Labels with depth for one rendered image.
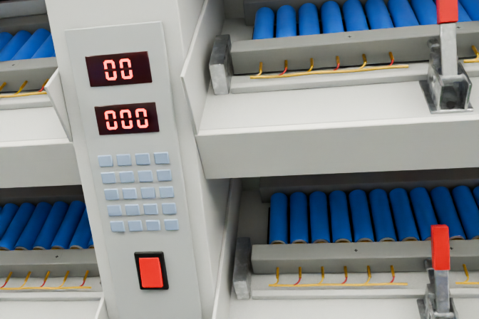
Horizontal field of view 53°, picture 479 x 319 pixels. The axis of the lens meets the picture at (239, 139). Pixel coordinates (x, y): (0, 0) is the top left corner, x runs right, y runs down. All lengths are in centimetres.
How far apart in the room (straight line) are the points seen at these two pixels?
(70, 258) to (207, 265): 17
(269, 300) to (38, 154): 24
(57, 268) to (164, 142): 22
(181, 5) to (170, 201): 14
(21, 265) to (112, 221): 17
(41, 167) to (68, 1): 13
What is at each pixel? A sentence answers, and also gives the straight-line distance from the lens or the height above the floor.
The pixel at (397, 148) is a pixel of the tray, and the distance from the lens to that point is 36.
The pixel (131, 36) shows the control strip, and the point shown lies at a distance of 35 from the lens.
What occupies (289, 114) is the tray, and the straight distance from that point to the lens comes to 36.
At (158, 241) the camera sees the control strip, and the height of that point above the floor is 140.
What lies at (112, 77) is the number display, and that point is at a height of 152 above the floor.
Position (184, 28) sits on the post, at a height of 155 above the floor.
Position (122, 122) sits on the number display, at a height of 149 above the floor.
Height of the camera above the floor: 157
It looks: 16 degrees down
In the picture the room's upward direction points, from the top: 6 degrees counter-clockwise
